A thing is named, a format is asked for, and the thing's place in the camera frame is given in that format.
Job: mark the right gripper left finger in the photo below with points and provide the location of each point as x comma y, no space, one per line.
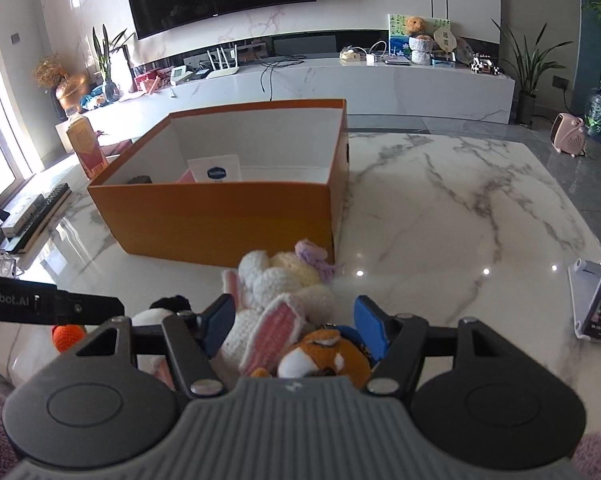
215,324

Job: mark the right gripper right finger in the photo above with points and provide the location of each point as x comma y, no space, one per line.
374,327

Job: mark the fox sailor plush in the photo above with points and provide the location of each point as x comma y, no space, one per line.
328,352

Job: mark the white round plush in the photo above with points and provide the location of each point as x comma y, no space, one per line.
157,366

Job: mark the white crochet bunny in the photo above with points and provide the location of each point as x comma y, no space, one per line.
278,299

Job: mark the white hand cream tube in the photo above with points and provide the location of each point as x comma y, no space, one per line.
218,169

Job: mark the black small box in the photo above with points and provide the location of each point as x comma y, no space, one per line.
140,180

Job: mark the pink card wallet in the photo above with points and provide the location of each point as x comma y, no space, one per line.
187,177

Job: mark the orange crochet carrot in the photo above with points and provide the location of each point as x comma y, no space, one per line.
65,337

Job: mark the black keyboard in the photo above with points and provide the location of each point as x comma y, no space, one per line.
41,216

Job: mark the orange storage box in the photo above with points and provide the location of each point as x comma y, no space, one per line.
294,160

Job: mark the orange red carton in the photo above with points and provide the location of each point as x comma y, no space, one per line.
86,146

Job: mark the white tv cabinet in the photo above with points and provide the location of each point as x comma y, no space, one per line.
426,91

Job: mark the golden round vase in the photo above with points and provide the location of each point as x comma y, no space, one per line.
70,92

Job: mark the phone on stand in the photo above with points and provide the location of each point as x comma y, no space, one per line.
585,285

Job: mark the white wifi router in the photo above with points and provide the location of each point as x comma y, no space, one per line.
223,62

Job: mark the pink space heater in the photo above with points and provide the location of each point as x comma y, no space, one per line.
568,135

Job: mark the green potted plant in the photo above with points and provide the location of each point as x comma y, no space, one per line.
530,61

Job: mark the brown teddy bear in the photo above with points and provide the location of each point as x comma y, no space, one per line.
415,26

